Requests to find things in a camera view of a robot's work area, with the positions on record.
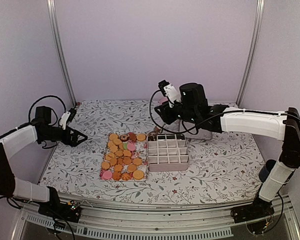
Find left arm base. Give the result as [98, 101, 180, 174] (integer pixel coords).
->
[38, 202, 82, 223]

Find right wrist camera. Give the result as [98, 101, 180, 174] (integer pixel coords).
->
[158, 80, 181, 104]

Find round biscuit top right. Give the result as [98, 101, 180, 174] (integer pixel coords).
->
[136, 133, 147, 142]

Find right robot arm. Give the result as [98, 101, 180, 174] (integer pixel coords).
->
[149, 80, 300, 218]

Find pink plate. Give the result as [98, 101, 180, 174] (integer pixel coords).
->
[159, 97, 167, 105]

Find floral cookie tray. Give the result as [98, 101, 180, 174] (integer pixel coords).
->
[100, 132, 148, 182]

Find pink round cookie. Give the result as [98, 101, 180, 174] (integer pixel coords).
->
[101, 170, 113, 180]

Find front aluminium rail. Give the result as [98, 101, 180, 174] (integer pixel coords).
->
[12, 195, 300, 240]

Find pink sandwich cookie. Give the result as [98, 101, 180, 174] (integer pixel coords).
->
[127, 143, 136, 152]

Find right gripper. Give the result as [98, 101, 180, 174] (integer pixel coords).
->
[153, 101, 198, 126]

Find round cream sandwich cookie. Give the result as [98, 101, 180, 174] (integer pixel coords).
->
[132, 170, 145, 180]

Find left aluminium post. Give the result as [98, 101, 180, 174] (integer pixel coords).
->
[46, 0, 77, 106]

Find metal tin lid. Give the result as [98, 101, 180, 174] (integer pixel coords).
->
[178, 121, 213, 141]

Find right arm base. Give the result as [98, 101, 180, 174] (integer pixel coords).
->
[230, 198, 275, 223]

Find right aluminium post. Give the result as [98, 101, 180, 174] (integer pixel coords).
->
[236, 0, 265, 106]

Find metal tongs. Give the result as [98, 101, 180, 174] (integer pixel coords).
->
[147, 123, 166, 141]

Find dark blue cup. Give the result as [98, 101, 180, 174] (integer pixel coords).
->
[258, 159, 276, 183]

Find aluminium post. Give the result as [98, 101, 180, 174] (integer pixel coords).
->
[236, 0, 265, 106]
[46, 0, 77, 106]

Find chocolate sprinkle donut cookie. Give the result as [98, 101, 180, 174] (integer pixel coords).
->
[119, 134, 130, 142]

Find swirl butter cookie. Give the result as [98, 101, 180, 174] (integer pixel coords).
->
[121, 172, 132, 181]

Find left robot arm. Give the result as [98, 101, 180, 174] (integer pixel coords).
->
[0, 95, 88, 217]

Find compartment tin box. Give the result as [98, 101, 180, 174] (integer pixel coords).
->
[147, 133, 189, 172]

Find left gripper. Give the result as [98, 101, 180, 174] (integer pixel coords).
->
[41, 125, 88, 146]

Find brown leaf cookie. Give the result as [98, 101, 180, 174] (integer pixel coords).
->
[152, 126, 161, 135]

